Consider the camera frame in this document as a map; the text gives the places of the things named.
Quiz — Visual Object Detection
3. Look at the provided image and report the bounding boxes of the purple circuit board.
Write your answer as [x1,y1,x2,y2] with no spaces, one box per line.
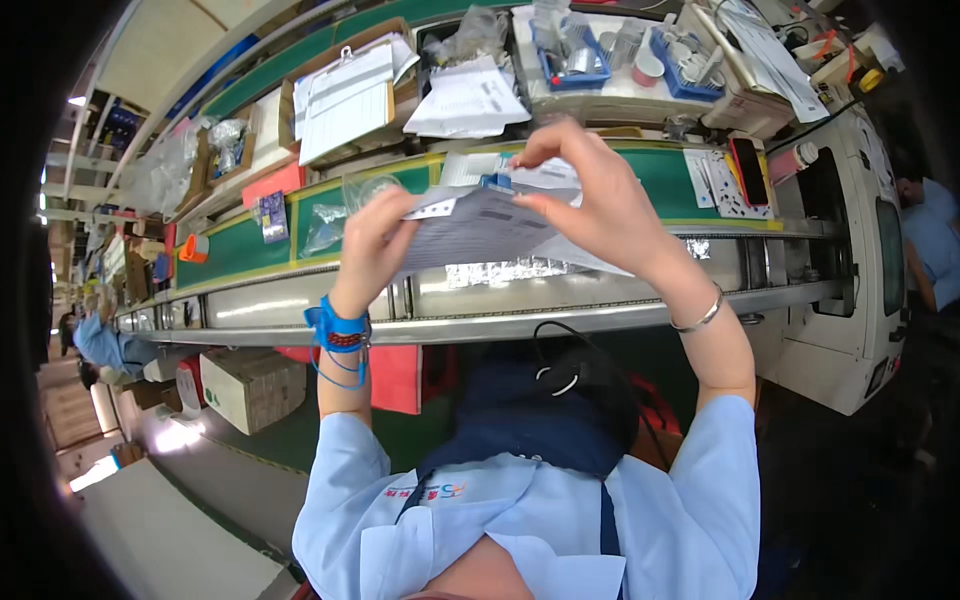
[255,190,291,245]

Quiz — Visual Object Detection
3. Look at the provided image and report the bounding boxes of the blue tray with metal parts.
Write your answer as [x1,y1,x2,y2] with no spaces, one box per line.
[649,27,727,104]
[529,10,613,93]

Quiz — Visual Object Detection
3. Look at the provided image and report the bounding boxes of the black bin with plastic bags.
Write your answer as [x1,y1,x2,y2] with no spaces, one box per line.
[412,3,519,99]

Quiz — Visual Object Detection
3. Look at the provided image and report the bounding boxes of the red bin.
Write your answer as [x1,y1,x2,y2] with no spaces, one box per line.
[367,345,425,417]

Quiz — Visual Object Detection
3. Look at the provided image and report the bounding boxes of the pile of white papers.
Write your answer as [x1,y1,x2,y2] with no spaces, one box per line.
[402,54,534,141]

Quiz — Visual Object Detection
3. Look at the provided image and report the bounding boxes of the clipboard with white papers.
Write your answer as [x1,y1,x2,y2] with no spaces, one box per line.
[292,41,421,168]

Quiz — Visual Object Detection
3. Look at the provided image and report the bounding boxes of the white printed paper sheets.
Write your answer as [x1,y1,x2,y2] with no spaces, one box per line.
[396,156,639,280]

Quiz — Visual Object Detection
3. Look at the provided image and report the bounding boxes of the cardboard carton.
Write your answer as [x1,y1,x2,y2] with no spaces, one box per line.
[198,348,309,437]

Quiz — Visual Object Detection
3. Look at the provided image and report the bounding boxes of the person's body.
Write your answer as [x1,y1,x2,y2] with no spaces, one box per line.
[291,393,763,600]

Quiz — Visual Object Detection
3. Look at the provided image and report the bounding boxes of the person's left hand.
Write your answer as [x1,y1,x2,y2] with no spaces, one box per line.
[328,186,423,321]

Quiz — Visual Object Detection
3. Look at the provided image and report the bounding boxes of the large white paper sheet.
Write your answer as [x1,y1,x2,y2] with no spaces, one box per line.
[712,0,831,125]

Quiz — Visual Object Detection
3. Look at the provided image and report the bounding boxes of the person's right hand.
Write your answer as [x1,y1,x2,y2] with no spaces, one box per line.
[508,117,681,284]

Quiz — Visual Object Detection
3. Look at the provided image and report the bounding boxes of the white label sheet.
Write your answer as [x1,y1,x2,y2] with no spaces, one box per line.
[682,147,775,221]

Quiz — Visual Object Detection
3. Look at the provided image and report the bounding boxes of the green conveyor belt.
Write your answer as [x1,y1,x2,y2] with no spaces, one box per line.
[112,138,849,348]

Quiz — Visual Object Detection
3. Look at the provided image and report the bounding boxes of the red phone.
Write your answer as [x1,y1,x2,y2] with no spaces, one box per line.
[729,136,771,208]

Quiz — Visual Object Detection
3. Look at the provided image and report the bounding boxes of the black cable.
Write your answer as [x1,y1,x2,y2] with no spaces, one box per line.
[531,321,639,399]

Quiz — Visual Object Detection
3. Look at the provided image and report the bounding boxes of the clear plastic bag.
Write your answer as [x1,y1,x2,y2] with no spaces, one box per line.
[300,203,351,260]
[341,172,406,215]

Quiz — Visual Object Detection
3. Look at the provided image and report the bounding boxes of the person's legs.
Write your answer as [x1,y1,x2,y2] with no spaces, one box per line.
[417,337,643,481]

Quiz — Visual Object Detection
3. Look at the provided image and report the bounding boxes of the pink bottle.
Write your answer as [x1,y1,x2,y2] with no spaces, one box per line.
[766,141,820,186]

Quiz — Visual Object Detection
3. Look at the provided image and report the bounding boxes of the red flat box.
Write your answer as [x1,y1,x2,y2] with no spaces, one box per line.
[240,161,309,210]

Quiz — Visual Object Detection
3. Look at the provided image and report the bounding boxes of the cardboard tray with plastic bags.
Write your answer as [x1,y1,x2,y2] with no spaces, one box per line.
[174,103,260,219]

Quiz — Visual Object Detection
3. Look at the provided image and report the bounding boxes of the blue antistatic wrist strap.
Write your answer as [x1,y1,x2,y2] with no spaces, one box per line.
[303,294,374,392]

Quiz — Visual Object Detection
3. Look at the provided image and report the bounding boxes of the open cardboard box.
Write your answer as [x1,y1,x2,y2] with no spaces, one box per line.
[277,16,421,170]

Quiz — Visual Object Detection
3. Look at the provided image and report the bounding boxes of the silver bracelet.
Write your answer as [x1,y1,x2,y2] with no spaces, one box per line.
[669,282,726,334]

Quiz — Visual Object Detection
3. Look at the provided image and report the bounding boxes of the silver foil strip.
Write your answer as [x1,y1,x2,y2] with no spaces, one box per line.
[444,255,579,291]

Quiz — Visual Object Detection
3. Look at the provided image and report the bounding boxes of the white machine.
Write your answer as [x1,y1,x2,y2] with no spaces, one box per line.
[742,105,910,418]

